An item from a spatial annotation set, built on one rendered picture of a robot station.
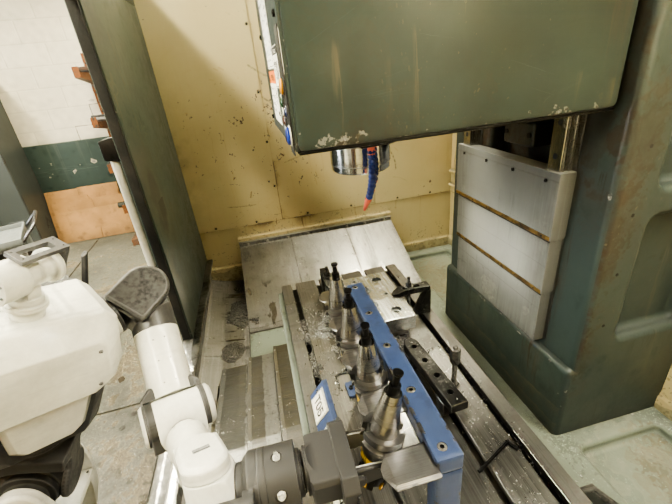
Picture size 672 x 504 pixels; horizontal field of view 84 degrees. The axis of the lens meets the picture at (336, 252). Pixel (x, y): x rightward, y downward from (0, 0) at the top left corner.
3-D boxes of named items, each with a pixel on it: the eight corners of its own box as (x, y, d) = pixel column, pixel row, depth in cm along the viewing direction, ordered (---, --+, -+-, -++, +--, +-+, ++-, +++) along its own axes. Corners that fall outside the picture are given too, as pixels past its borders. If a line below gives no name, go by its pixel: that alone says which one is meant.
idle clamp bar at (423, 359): (449, 426, 90) (450, 407, 87) (400, 357, 113) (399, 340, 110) (467, 419, 91) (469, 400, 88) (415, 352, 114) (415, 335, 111)
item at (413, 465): (389, 495, 47) (389, 492, 47) (375, 458, 52) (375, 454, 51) (440, 480, 48) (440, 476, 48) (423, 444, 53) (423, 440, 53)
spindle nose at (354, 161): (401, 169, 97) (400, 120, 92) (342, 179, 93) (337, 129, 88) (377, 158, 111) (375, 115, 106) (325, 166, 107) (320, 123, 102)
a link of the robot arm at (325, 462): (360, 477, 47) (265, 504, 45) (364, 520, 52) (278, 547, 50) (338, 400, 58) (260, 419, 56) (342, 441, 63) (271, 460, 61)
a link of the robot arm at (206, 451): (245, 518, 51) (221, 472, 62) (233, 455, 50) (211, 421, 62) (195, 546, 48) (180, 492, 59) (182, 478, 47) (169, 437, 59)
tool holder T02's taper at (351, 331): (367, 336, 72) (365, 307, 70) (346, 344, 71) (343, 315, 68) (356, 324, 76) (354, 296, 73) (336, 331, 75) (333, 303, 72)
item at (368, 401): (363, 424, 57) (363, 420, 57) (354, 398, 62) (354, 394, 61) (407, 412, 58) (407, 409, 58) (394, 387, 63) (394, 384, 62)
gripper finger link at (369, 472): (396, 469, 55) (355, 480, 54) (396, 455, 53) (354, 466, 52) (400, 479, 53) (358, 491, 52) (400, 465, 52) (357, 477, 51)
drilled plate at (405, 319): (345, 343, 114) (344, 330, 112) (326, 295, 140) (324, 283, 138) (416, 327, 118) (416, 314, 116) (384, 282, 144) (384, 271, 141)
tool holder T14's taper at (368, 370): (386, 378, 62) (384, 346, 59) (361, 386, 61) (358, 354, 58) (376, 360, 66) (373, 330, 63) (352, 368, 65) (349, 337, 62)
